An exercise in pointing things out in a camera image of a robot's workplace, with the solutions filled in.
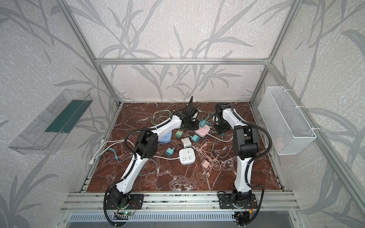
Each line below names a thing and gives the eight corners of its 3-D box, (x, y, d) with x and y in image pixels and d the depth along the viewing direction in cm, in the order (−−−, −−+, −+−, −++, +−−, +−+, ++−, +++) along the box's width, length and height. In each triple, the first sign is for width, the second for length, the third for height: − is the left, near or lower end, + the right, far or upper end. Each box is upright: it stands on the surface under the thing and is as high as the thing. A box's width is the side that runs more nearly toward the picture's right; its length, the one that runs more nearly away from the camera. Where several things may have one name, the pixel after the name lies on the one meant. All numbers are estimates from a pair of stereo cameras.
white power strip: (180, 165, 88) (180, 163, 86) (178, 152, 94) (178, 150, 91) (196, 162, 90) (196, 160, 87) (193, 149, 95) (193, 147, 93)
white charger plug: (183, 148, 95) (183, 146, 93) (181, 140, 99) (181, 139, 97) (192, 145, 96) (192, 144, 94) (189, 138, 100) (189, 136, 98)
